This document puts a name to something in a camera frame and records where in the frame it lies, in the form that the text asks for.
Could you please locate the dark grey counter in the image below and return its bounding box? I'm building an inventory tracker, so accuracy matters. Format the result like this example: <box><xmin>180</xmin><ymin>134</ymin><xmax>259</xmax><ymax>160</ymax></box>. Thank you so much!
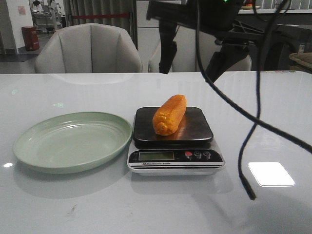
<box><xmin>237</xmin><ymin>9</ymin><xmax>312</xmax><ymax>72</ymax></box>

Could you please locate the white cabinet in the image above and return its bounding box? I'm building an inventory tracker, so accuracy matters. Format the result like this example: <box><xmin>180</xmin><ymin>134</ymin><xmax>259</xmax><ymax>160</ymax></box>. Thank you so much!
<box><xmin>136</xmin><ymin>0</ymin><xmax>159</xmax><ymax>73</ymax></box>

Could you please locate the right grey upholstered chair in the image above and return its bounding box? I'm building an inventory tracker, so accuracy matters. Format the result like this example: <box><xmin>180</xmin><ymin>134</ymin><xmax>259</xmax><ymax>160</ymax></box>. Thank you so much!
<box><xmin>148</xmin><ymin>24</ymin><xmax>252</xmax><ymax>73</ymax></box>

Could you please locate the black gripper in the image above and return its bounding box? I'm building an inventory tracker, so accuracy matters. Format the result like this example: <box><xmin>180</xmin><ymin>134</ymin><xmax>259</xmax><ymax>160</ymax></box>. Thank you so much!
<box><xmin>146</xmin><ymin>0</ymin><xmax>264</xmax><ymax>82</ymax></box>

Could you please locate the left grey upholstered chair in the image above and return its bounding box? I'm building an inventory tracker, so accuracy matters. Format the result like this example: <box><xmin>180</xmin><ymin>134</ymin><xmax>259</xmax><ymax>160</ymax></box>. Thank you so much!
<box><xmin>34</xmin><ymin>23</ymin><xmax>142</xmax><ymax>74</ymax></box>

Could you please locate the orange corn cob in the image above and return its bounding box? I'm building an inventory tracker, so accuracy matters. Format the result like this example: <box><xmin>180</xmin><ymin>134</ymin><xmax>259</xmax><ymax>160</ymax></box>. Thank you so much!
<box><xmin>153</xmin><ymin>95</ymin><xmax>187</xmax><ymax>136</ymax></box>

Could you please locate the black electronic kitchen scale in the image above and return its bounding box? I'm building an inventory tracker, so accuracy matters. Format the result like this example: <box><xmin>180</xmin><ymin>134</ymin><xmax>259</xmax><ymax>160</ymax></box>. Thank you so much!
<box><xmin>127</xmin><ymin>107</ymin><xmax>225</xmax><ymax>176</ymax></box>

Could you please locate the red trash bin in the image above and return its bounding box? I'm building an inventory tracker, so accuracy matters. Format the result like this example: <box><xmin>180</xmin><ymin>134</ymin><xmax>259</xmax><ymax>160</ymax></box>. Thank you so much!
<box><xmin>21</xmin><ymin>26</ymin><xmax>39</xmax><ymax>51</ymax></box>

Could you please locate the light green plate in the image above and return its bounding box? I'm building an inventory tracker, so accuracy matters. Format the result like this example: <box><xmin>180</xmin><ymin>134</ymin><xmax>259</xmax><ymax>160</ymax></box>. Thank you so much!
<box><xmin>13</xmin><ymin>112</ymin><xmax>132</xmax><ymax>174</ymax></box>

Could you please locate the red barrier tape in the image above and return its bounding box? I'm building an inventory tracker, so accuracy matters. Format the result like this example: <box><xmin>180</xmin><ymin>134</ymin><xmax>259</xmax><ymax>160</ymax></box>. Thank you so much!
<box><xmin>69</xmin><ymin>13</ymin><xmax>132</xmax><ymax>20</ymax></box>

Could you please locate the plate with fruit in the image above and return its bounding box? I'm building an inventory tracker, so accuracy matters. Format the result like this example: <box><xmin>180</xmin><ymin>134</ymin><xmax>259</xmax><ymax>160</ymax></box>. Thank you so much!
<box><xmin>240</xmin><ymin>0</ymin><xmax>261</xmax><ymax>10</ymax></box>

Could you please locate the grey upholstered chair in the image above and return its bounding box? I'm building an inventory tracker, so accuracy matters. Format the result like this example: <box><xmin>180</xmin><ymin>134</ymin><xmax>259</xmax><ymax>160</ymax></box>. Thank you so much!
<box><xmin>148</xmin><ymin>24</ymin><xmax>252</xmax><ymax>73</ymax></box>
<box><xmin>34</xmin><ymin>23</ymin><xmax>142</xmax><ymax>74</ymax></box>

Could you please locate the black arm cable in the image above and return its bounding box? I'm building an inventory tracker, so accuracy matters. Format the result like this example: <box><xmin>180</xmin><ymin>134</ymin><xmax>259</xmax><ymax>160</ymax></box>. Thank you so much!
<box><xmin>196</xmin><ymin>0</ymin><xmax>312</xmax><ymax>156</ymax></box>

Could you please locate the beige cushion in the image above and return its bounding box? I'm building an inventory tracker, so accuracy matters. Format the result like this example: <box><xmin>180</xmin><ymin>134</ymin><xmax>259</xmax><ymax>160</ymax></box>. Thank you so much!
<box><xmin>289</xmin><ymin>52</ymin><xmax>312</xmax><ymax>74</ymax></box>

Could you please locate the black appliance at right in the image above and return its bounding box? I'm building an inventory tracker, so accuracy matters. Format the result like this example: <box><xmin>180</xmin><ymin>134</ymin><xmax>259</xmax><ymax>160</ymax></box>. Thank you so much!
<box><xmin>264</xmin><ymin>24</ymin><xmax>312</xmax><ymax>71</ymax></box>

